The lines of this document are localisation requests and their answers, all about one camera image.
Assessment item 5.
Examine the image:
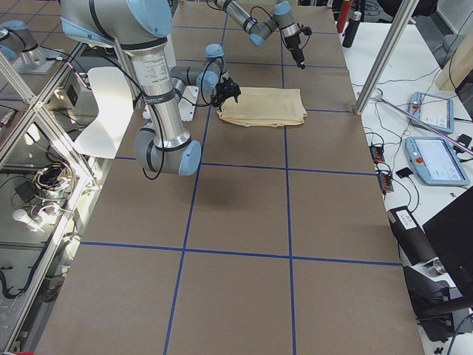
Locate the upper blue teach pendant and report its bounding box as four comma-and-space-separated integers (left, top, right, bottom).
408, 92, 455, 134

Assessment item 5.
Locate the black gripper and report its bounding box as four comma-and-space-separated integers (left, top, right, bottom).
211, 78, 241, 108
284, 26, 312, 70

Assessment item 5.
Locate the red bottle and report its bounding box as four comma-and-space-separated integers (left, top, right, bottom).
336, 0, 352, 33

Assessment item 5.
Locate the aluminium frame post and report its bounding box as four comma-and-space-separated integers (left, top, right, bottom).
353, 0, 419, 116

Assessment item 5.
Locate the cream long sleeve shirt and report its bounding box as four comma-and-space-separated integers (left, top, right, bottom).
217, 87, 307, 127

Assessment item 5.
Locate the lower blue teach pendant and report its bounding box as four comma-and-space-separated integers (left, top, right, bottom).
405, 137, 470, 186

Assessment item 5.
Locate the black monitor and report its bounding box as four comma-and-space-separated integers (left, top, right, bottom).
423, 189, 473, 295

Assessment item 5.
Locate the black water bottle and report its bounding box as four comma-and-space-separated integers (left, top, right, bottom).
341, 11, 361, 48

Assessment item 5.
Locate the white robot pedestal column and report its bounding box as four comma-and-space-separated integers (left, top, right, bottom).
142, 0, 200, 123

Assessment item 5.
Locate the brown cardboard roll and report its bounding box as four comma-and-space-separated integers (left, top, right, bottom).
387, 206, 437, 265

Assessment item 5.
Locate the blue teach pendant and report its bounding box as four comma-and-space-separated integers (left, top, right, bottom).
405, 137, 470, 186
408, 92, 455, 134

